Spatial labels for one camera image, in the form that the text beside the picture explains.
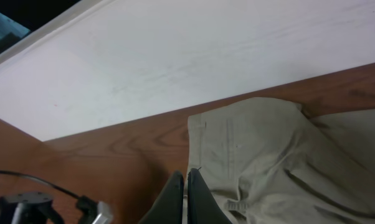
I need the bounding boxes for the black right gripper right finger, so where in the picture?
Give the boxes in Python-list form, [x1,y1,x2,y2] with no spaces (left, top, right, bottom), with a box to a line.
[187,169,232,224]

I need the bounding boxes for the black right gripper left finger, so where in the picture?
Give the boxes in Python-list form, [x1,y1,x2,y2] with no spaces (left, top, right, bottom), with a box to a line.
[138,171,184,224]

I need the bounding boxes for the khaki green shorts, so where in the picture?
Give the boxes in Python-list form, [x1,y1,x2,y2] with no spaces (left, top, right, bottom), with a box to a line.
[187,98,375,223]

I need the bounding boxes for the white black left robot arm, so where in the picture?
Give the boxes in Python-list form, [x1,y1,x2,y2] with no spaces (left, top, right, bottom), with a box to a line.
[0,192,65,224]

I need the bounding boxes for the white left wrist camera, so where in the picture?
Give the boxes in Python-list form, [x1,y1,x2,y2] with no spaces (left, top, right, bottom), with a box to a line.
[76,196,113,224]

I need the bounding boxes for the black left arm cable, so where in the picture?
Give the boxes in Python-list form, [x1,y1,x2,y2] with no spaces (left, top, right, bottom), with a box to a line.
[0,169,92,212]

